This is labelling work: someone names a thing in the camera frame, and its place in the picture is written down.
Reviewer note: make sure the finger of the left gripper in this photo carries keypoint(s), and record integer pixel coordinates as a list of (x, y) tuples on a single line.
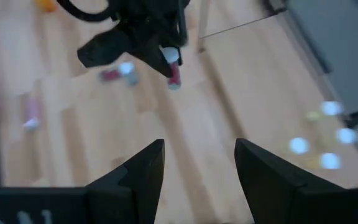
[(182, 46), (157, 59)]

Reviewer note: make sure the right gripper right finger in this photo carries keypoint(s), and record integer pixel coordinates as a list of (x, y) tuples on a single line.
[(291, 202)]

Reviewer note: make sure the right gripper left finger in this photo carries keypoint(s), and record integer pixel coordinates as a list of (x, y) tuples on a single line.
[(104, 205)]

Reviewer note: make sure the teal bottle red pills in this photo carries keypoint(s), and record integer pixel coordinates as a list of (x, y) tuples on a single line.
[(110, 75), (175, 76)]

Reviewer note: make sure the teal medicine bottle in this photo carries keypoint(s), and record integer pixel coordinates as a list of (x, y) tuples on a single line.
[(126, 68)]

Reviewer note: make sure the yellow medicine bottle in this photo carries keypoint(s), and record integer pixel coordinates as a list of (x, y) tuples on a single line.
[(331, 108), (329, 160), (346, 136)]

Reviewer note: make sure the wide orange medicine bottle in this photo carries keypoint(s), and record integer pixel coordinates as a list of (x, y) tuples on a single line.
[(45, 4)]

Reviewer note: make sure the wooden shelf board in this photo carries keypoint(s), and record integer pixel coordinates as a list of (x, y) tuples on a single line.
[(275, 93)]

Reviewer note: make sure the pink medicine bottle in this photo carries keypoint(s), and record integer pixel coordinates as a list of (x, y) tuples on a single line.
[(31, 109)]

